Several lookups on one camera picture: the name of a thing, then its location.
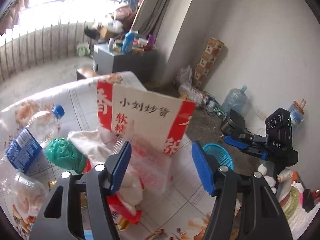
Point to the white green paper bag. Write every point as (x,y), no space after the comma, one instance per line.
(83,49)

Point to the white paper towel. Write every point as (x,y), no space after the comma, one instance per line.
(110,159)

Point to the red white paper bag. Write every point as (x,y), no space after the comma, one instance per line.
(158,119)

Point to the grey cabinet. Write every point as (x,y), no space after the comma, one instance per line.
(141,64)

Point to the white gloved right hand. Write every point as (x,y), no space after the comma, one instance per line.
(281,184)

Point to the green plastic bag ball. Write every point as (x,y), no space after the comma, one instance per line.
(64,154)

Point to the large water jug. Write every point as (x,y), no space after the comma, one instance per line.
(236,100)

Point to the grey curtain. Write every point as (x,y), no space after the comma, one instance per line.
(149,17)

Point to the blue plastic basket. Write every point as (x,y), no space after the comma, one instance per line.
(221,154)

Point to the wooden stool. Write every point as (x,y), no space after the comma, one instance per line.
(84,73)

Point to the black rice cooker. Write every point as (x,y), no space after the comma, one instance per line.
(232,122)

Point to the floral tablecloth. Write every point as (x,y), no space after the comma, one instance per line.
(180,212)

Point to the floor trash packaging pile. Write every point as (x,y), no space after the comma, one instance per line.
(204,100)

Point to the patterned rolled mat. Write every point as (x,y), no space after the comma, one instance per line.
(209,56)

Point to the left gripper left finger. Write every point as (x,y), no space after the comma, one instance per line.
(120,167)

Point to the white plastic bag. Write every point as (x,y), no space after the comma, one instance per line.
(183,76)

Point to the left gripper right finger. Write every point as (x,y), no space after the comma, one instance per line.
(203,169)

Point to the purple cup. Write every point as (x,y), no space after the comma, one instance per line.
(151,42)

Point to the balcony metal railing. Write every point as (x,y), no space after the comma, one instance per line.
(23,49)

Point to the Pepsi plastic bottle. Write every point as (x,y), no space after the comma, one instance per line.
(34,137)

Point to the blue detergent bottle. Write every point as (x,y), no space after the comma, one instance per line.
(128,42)

